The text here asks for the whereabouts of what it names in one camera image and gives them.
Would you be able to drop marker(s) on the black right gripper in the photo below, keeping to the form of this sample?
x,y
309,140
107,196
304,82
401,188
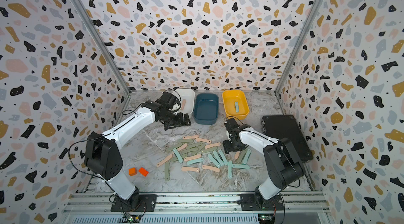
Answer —
x,y
226,149

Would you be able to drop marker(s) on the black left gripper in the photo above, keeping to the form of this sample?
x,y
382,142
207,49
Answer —
x,y
180,122

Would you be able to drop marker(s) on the pink knife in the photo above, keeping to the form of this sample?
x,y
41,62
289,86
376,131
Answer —
x,y
165,160
191,137
191,169
237,154
212,145
211,168
184,104

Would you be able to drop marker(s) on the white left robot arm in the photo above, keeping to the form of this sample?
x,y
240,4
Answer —
x,y
103,151

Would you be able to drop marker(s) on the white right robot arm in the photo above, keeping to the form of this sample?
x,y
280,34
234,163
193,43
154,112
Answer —
x,y
283,163

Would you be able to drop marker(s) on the white storage box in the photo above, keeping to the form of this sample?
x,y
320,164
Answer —
x,y
189,95

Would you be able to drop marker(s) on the yellow storage box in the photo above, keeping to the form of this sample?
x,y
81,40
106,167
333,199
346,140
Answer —
x,y
231,96

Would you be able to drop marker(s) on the dark teal storage box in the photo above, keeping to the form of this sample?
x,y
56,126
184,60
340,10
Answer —
x,y
206,109

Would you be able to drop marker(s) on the mint knife vertical front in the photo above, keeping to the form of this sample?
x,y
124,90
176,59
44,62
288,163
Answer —
x,y
230,169

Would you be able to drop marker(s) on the mint knife horizontal right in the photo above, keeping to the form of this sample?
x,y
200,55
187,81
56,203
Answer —
x,y
240,166

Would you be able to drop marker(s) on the pink knife top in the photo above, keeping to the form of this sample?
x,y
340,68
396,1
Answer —
x,y
191,137

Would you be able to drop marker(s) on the black case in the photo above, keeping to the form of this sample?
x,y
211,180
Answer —
x,y
286,126

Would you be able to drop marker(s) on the green knife front left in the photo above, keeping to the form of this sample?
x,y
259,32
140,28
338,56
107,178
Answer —
x,y
166,172

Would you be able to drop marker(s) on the orange block large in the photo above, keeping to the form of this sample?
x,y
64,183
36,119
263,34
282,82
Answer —
x,y
143,171

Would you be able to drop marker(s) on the orange block small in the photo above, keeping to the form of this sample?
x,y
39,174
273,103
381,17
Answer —
x,y
132,171

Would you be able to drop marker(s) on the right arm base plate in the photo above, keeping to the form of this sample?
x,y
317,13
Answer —
x,y
255,202

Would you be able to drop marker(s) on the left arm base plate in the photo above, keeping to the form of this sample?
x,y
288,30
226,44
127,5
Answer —
x,y
139,202

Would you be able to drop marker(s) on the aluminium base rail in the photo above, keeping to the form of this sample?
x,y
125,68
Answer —
x,y
290,207

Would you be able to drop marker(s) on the aluminium frame post left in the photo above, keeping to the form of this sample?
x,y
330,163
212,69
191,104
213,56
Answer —
x,y
100,44

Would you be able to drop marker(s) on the aluminium frame post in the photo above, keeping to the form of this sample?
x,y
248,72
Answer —
x,y
304,31
100,44

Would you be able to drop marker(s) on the aluminium frame post right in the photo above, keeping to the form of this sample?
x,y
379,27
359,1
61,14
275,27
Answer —
x,y
304,31

